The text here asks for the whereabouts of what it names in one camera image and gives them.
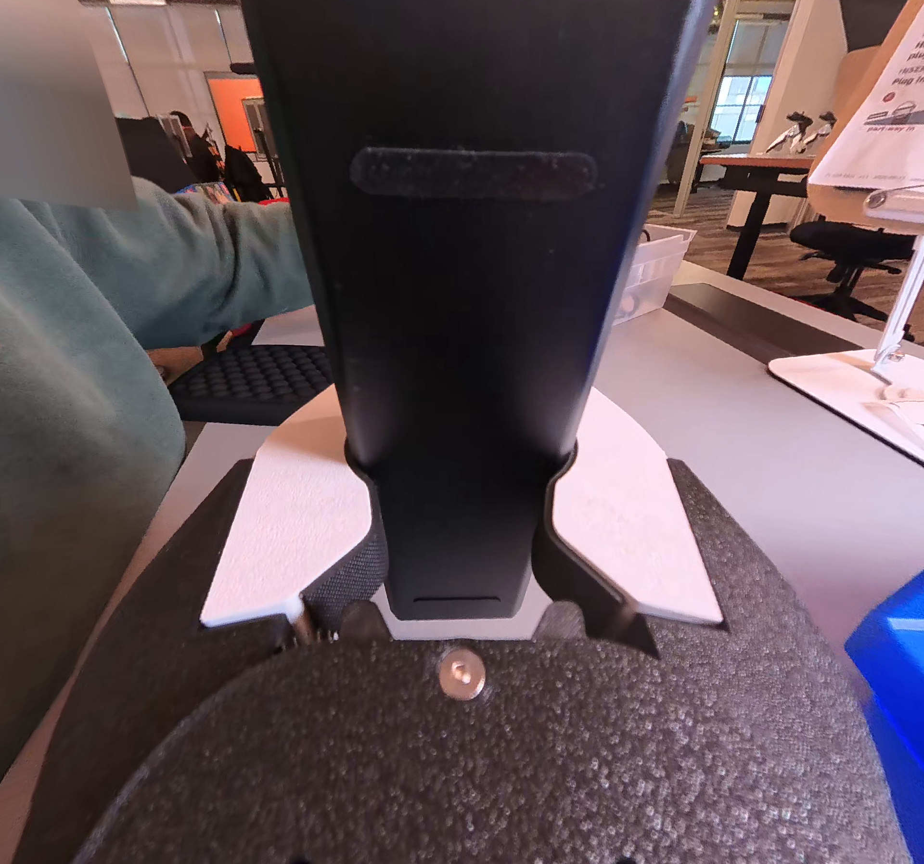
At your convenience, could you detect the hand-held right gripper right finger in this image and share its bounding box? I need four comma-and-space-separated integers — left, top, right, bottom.
531, 386, 726, 625

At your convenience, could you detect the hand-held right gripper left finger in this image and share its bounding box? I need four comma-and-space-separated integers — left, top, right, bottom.
199, 384, 391, 627

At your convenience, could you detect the clear plastic bin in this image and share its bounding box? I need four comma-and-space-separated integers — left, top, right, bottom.
612, 223, 698, 327

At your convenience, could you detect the black usb hub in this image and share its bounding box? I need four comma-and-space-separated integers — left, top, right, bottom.
232, 0, 721, 623

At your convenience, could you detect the blue plastic bin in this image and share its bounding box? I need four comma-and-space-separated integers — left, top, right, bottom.
843, 570, 924, 864

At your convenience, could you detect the person's left forearm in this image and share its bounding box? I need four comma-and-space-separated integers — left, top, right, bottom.
130, 178, 315, 351

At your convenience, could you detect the black mesh armrest pad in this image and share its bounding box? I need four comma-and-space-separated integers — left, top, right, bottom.
167, 343, 336, 426

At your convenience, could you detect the white document stand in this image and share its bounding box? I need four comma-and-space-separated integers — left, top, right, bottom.
767, 0, 924, 464

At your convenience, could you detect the black office chair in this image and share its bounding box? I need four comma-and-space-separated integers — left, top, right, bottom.
789, 218, 918, 323

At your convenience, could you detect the wooden desk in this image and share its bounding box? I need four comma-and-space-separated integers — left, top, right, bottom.
696, 151, 817, 280

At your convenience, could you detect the printed instruction sheet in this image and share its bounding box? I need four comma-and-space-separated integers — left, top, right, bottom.
807, 19, 924, 190

